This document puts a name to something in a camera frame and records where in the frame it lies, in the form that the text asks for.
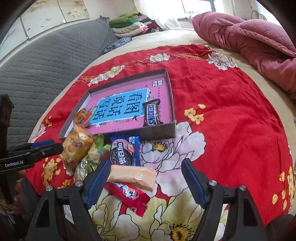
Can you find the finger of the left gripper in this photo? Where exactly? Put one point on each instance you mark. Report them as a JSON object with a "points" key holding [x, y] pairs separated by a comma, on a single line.
{"points": [[26, 159], [29, 146]]}

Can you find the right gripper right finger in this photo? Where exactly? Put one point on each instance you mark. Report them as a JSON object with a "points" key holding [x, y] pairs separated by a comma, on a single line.
{"points": [[243, 221]]}

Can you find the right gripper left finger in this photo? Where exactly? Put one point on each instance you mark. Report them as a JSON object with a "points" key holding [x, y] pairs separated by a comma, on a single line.
{"points": [[48, 221]]}

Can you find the rice cracker snack pack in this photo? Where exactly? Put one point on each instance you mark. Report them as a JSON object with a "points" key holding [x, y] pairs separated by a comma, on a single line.
{"points": [[75, 147]]}

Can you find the green round cake pack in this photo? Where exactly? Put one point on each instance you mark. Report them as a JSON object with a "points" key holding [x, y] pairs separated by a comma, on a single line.
{"points": [[84, 167]]}

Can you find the orange peanut snack pack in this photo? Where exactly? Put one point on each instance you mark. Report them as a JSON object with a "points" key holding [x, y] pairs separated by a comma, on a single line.
{"points": [[82, 118]]}

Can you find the red wafer snack bar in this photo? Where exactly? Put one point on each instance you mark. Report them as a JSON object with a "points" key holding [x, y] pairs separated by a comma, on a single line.
{"points": [[135, 199]]}

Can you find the orange wafer biscuit pack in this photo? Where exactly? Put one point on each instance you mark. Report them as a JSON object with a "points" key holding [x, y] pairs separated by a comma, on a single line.
{"points": [[140, 177]]}

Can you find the blue Oreo cookie pack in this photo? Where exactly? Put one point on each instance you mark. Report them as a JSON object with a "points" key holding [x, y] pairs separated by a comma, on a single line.
{"points": [[125, 150]]}

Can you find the Snickers chocolate bar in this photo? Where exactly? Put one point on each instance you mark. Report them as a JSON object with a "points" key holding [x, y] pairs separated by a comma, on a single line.
{"points": [[151, 112]]}

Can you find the green milk candy pack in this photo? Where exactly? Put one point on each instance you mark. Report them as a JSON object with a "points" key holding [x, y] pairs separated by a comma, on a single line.
{"points": [[99, 151]]}

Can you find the person's left hand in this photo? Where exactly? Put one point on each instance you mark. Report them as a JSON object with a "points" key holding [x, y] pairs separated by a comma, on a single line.
{"points": [[18, 186]]}

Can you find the red floral cloth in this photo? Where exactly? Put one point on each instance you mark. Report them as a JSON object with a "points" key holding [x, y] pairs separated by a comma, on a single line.
{"points": [[224, 125]]}

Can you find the grey cardboard box tray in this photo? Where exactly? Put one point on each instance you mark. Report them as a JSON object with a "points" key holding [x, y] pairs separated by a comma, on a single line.
{"points": [[163, 131]]}

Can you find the dark patterned pillow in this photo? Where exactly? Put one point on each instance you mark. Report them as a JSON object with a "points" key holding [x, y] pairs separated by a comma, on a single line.
{"points": [[117, 44]]}

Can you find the folded clothes stack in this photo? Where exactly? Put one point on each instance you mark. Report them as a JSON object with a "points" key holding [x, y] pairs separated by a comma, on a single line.
{"points": [[133, 24]]}

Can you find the beige bed sheet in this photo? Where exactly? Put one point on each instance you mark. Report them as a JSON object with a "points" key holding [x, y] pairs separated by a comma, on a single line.
{"points": [[276, 96]]}

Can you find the pink quilted blanket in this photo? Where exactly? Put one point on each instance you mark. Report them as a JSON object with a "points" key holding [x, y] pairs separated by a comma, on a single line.
{"points": [[266, 46]]}

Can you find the wall painting panels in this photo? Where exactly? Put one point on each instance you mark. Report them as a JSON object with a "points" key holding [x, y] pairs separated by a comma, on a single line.
{"points": [[42, 16]]}

